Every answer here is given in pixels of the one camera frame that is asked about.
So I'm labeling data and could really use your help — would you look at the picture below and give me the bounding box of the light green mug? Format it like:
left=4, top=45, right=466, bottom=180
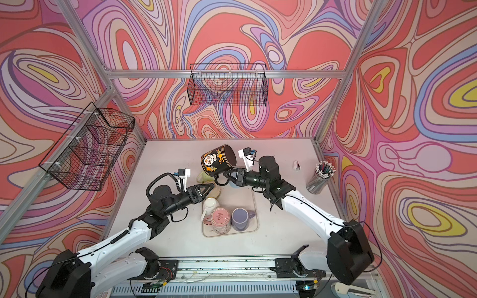
left=196, top=171, right=214, bottom=184

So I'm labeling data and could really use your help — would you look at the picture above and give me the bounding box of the beige plastic tray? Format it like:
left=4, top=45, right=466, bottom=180
left=199, top=185, right=259, bottom=238

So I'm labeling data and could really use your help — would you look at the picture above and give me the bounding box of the black wire basket wall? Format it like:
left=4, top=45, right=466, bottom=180
left=187, top=63, right=269, bottom=107
left=39, top=103, right=135, bottom=191

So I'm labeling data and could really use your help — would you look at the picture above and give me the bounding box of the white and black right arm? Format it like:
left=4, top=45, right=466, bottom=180
left=223, top=156, right=375, bottom=285

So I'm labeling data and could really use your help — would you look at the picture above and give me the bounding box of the black wire basket back wall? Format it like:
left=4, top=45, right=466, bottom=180
left=187, top=63, right=269, bottom=107

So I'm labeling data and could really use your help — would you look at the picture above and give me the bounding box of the pen holder with pens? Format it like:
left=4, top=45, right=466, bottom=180
left=306, top=161, right=336, bottom=194

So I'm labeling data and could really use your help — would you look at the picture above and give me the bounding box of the purple mug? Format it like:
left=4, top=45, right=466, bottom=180
left=231, top=207, right=256, bottom=232

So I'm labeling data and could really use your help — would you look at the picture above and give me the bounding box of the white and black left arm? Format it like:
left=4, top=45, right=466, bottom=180
left=36, top=183, right=215, bottom=298

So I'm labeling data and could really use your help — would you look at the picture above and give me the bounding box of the cream speckled round mug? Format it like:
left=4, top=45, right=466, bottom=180
left=206, top=186, right=222, bottom=199

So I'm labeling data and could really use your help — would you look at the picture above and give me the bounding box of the black wire basket left wall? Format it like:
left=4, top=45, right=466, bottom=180
left=39, top=103, right=135, bottom=191

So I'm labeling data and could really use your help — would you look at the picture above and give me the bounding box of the small white pink object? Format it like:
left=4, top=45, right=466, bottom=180
left=293, top=160, right=301, bottom=171

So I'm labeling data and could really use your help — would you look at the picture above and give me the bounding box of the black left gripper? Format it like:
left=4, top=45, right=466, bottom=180
left=160, top=186, right=213, bottom=220

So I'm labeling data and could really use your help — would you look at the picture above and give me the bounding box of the light blue mug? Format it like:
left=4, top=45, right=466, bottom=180
left=228, top=181, right=240, bottom=189

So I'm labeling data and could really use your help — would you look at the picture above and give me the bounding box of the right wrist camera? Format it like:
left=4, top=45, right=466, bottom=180
left=238, top=147, right=257, bottom=172

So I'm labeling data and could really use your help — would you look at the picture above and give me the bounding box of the black skull mug red inside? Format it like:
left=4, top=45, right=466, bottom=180
left=200, top=144, right=237, bottom=186

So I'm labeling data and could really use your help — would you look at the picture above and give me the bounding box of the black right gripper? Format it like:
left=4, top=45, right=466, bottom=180
left=224, top=167, right=270, bottom=189

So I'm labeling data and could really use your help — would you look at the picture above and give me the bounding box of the white small mug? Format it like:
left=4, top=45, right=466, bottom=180
left=201, top=197, right=220, bottom=222

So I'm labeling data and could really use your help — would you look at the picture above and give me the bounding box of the pink patterned mug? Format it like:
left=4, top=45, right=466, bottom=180
left=202, top=207, right=231, bottom=235

